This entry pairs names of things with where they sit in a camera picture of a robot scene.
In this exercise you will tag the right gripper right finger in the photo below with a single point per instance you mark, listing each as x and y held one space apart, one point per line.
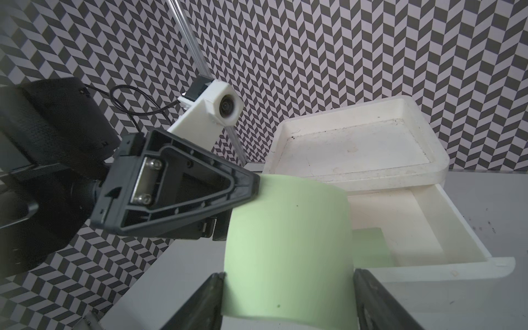
376 306

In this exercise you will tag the white top drawer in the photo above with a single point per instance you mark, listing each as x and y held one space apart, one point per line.
428 238

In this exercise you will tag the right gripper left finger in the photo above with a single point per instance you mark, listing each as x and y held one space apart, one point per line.
202 311

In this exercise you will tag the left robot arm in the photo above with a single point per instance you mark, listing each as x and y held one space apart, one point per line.
63 166

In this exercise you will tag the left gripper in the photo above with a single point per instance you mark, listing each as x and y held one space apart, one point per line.
165 214

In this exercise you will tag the green sticky note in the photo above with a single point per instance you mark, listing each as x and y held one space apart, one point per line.
370 249
289 256

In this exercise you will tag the white three-drawer cabinet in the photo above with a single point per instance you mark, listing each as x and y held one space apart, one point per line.
379 145

